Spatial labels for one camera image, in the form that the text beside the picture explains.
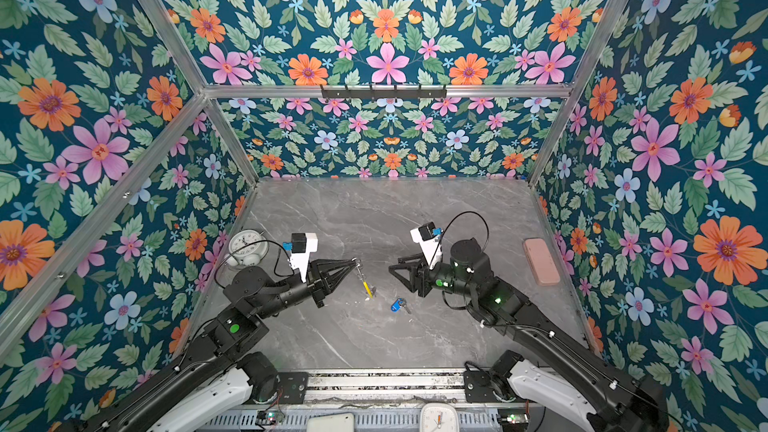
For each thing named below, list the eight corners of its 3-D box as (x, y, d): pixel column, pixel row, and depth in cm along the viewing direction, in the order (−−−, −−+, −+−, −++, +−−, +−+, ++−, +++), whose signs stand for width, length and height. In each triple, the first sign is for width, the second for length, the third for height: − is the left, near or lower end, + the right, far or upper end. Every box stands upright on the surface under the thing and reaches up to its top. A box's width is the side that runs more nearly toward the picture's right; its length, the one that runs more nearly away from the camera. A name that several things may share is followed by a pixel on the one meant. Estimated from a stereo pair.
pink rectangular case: (533, 285, 93) (536, 281, 91) (521, 242, 104) (523, 238, 101) (559, 285, 93) (563, 281, 91) (544, 242, 104) (547, 238, 101)
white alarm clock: (228, 268, 97) (220, 261, 93) (241, 237, 105) (235, 229, 101) (261, 268, 97) (255, 261, 93) (272, 237, 105) (267, 229, 101)
